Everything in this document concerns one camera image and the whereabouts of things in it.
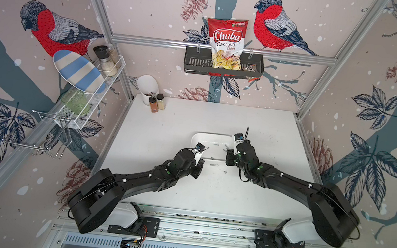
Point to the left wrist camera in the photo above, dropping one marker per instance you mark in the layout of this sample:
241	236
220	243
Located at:
198	151

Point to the blue striped white plate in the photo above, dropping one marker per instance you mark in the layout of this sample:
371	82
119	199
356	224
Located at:
79	72

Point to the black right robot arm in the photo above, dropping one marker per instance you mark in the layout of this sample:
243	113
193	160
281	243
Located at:
333	217

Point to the green glass bowl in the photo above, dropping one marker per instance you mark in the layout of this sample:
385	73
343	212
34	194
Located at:
76	102

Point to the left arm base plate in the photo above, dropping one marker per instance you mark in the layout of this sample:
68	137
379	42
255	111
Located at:
143	227

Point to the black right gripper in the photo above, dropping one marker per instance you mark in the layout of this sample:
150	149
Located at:
228	155

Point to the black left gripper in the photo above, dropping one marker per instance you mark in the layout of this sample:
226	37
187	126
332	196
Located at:
199	167

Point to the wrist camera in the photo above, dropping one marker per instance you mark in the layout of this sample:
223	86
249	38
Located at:
198	151
239	138

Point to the brown spice bottle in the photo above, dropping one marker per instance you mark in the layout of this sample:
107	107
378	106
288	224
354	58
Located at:
153	104

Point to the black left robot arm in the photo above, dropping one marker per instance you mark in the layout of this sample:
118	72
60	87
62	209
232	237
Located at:
93	202

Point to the red Chuba chips bag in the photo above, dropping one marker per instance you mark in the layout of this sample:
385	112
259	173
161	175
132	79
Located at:
227	39

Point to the black lid spice grinder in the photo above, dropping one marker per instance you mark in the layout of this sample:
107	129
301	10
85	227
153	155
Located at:
106	64

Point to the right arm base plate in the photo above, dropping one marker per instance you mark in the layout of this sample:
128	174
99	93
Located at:
270	239

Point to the white wire wall rack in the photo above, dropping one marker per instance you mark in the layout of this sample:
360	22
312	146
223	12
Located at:
68	128

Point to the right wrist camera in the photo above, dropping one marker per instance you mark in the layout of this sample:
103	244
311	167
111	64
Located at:
239	138

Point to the white plastic storage box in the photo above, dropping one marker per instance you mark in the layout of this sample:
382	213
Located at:
216	145

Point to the white utensil holder cup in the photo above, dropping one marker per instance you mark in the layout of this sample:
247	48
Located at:
148	87

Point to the black wire wall basket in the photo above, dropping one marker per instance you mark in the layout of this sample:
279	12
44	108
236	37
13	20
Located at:
202	62

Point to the yellow spice bottle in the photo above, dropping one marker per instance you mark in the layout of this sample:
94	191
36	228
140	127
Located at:
160	101

